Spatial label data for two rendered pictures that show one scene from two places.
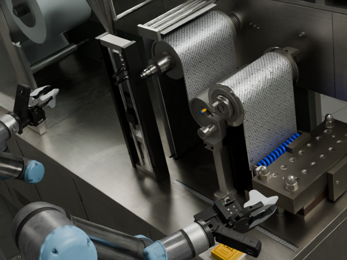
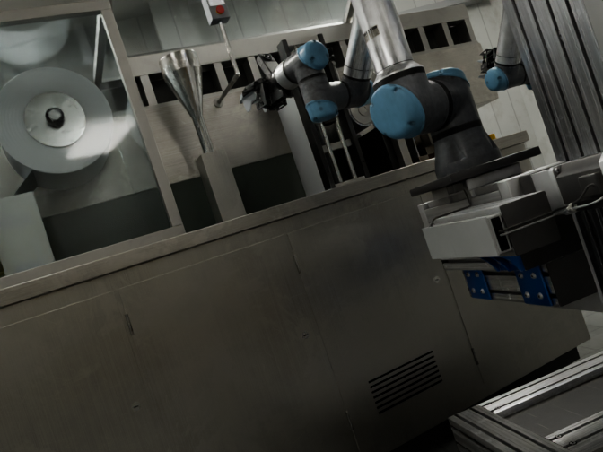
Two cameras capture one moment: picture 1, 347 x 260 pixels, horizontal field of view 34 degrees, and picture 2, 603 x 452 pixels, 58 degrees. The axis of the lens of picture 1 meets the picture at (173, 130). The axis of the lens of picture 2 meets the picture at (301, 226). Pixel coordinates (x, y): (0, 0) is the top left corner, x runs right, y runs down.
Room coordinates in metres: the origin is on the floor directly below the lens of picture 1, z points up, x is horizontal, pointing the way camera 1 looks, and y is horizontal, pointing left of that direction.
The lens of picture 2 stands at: (1.52, 1.99, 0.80)
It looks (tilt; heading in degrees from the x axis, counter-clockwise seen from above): 1 degrees up; 281
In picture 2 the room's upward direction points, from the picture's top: 19 degrees counter-clockwise
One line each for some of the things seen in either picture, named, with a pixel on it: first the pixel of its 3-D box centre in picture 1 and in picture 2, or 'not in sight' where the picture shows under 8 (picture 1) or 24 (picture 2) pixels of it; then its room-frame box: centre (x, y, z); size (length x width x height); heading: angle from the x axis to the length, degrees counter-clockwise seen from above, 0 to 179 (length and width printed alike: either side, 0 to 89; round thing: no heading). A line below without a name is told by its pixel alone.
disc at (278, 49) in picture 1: (280, 67); not in sight; (1.61, -0.38, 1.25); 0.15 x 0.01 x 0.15; 35
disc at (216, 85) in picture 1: (225, 104); not in sight; (1.46, -0.17, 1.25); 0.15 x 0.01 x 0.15; 35
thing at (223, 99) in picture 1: (222, 107); not in sight; (1.45, -0.16, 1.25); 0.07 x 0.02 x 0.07; 35
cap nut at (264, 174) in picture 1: (264, 172); not in sight; (1.35, -0.24, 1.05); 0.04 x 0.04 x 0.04
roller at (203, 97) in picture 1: (229, 95); (348, 119); (1.63, -0.21, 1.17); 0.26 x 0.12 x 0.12; 125
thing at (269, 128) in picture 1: (271, 128); not in sight; (1.48, -0.30, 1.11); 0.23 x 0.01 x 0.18; 125
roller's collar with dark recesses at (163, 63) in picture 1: (161, 64); not in sight; (1.65, -0.01, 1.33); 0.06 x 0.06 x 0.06; 35
